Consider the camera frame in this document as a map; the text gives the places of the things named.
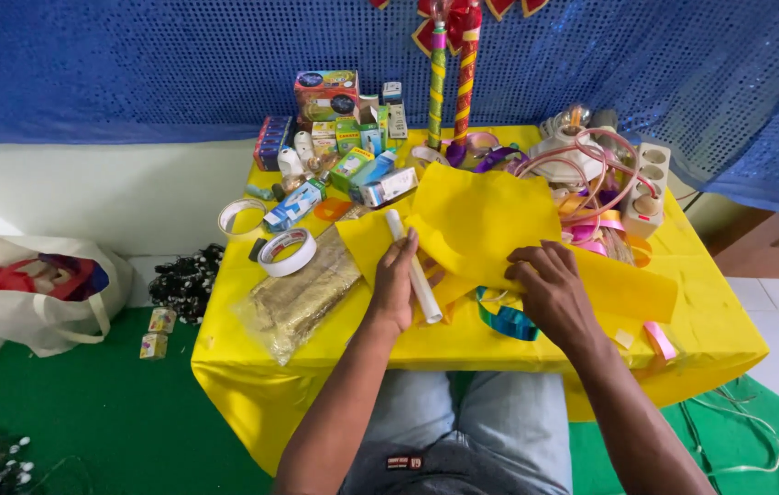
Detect clear glass light bulb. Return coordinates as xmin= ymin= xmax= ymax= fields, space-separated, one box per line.
xmin=557 ymin=103 xmax=593 ymax=136

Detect pink cable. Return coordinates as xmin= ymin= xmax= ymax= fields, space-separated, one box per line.
xmin=512 ymin=127 xmax=660 ymax=226

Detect white tote bag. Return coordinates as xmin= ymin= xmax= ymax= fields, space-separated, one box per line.
xmin=0 ymin=224 xmax=135 ymax=358

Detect pink ribbon strip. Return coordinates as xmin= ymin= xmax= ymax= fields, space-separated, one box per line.
xmin=642 ymin=320 xmax=678 ymax=362

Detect person's light blue jeans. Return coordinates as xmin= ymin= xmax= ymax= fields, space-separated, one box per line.
xmin=339 ymin=370 xmax=574 ymax=495

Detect person's right hand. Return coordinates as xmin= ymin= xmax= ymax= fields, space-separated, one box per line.
xmin=504 ymin=240 xmax=605 ymax=352

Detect clear tape roll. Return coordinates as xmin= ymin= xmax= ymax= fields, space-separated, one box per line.
xmin=406 ymin=144 xmax=451 ymax=174
xmin=217 ymin=198 xmax=268 ymax=242

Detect blue sequin backdrop cloth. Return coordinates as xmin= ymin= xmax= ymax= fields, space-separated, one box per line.
xmin=0 ymin=0 xmax=779 ymax=218

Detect purple ribbon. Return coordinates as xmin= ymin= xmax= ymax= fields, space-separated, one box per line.
xmin=472 ymin=144 xmax=529 ymax=175

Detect stack of dark blue boxes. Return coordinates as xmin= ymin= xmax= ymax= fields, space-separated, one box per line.
xmin=253 ymin=115 xmax=296 ymax=173

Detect blue green shiny ribbon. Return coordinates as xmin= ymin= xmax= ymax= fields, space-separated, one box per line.
xmin=475 ymin=285 xmax=542 ymax=342

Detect large colourful lamp box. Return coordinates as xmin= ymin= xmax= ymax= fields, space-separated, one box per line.
xmin=293 ymin=69 xmax=362 ymax=125

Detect heap of small bulb boxes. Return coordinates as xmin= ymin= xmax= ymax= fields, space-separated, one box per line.
xmin=262 ymin=81 xmax=421 ymax=235

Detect gold fabric in plastic bag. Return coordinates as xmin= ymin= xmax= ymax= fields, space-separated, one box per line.
xmin=233 ymin=205 xmax=371 ymax=367

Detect white double-sided tape roll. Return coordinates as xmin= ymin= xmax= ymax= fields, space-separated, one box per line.
xmin=257 ymin=227 xmax=318 ymax=279

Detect green yellow wrapped stick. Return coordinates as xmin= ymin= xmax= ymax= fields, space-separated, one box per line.
xmin=427 ymin=24 xmax=448 ymax=152

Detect white power strip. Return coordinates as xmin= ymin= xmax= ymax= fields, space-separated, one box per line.
xmin=620 ymin=142 xmax=672 ymax=240

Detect green floor mat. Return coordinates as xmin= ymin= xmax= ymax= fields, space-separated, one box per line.
xmin=0 ymin=306 xmax=779 ymax=495

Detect person's left hand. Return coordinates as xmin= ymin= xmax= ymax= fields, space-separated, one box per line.
xmin=368 ymin=227 xmax=445 ymax=338

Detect white lamp socket base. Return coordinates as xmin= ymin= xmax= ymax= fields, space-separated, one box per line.
xmin=528 ymin=126 xmax=616 ymax=185

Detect small yellow cube box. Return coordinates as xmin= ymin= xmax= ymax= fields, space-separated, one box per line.
xmin=148 ymin=307 xmax=178 ymax=335
xmin=139 ymin=332 xmax=169 ymax=361

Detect heap of pink orange ribbons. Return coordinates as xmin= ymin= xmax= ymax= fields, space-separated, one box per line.
xmin=554 ymin=186 xmax=653 ymax=269

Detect red gold ribbon bow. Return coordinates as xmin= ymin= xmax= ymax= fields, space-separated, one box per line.
xmin=370 ymin=0 xmax=551 ymax=58

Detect yellow tablecloth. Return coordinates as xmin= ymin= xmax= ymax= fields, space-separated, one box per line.
xmin=190 ymin=125 xmax=770 ymax=477

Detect yellow felt sheet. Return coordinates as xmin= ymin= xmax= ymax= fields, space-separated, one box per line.
xmin=335 ymin=161 xmax=680 ymax=325

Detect red yellow wrapped stick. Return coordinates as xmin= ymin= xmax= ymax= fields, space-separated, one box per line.
xmin=446 ymin=3 xmax=483 ymax=168

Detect white paper tube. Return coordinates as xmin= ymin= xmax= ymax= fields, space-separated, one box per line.
xmin=384 ymin=208 xmax=444 ymax=325

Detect white cable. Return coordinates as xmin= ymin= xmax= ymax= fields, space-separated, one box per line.
xmin=677 ymin=381 xmax=779 ymax=495

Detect orange tape disc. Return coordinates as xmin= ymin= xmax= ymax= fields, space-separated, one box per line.
xmin=313 ymin=197 xmax=355 ymax=222

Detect heap of black beaded strings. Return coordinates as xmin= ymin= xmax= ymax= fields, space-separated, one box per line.
xmin=148 ymin=242 xmax=226 ymax=325

